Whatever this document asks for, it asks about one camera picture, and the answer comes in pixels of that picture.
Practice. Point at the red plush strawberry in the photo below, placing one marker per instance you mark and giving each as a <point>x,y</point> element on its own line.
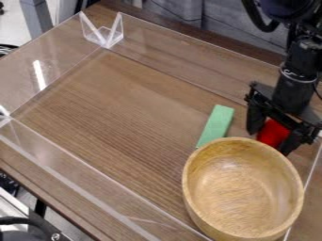
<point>273,133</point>

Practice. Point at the clear acrylic tray enclosure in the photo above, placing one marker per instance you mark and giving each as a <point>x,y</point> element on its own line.
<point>105,100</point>

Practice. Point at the black metal bracket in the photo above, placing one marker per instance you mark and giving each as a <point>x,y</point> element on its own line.
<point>44,229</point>

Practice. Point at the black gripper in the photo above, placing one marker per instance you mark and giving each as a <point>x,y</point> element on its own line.
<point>304,123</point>

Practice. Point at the wooden bowl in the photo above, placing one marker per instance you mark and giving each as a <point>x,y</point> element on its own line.
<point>243,193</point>

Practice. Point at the green rectangular block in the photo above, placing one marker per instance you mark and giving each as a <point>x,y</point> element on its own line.
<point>217,124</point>

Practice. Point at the grey table leg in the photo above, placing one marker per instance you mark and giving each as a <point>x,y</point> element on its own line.
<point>38,16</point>

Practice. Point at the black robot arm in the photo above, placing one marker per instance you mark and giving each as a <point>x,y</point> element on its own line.
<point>301,69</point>

